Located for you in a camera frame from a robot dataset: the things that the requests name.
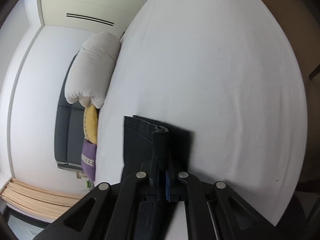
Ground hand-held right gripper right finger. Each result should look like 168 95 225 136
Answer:
164 170 280 240

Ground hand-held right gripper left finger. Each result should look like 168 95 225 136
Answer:
29 160 160 240

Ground dark denim pants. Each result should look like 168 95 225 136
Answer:
120 115 196 240

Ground purple pillow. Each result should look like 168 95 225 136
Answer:
81 139 97 182

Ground yellow pillow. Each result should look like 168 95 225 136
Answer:
83 104 98 145

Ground grey headboard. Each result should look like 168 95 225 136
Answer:
54 51 87 172

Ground white bed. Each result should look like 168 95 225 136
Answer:
92 0 308 228

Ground beige curtain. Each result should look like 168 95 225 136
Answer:
0 178 84 208

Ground white rolled duvet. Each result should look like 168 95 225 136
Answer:
64 32 122 109

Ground white wardrobe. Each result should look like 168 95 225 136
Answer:
36 0 165 38

